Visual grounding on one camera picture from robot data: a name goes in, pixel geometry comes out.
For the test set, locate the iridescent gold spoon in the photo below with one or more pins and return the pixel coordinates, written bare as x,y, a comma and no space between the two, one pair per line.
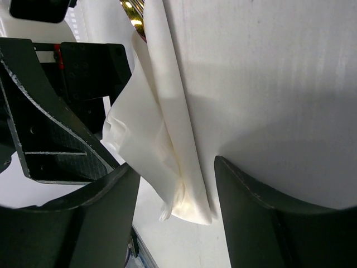
134,9

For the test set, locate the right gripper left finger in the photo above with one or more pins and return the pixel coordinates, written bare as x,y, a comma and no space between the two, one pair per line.
89,227

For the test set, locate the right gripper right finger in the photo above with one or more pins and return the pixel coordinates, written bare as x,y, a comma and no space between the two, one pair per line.
267,228

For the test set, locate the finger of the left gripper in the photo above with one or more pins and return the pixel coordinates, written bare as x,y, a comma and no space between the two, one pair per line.
92,72
53,128

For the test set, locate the white paper napkin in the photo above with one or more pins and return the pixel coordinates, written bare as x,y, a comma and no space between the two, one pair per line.
149,124

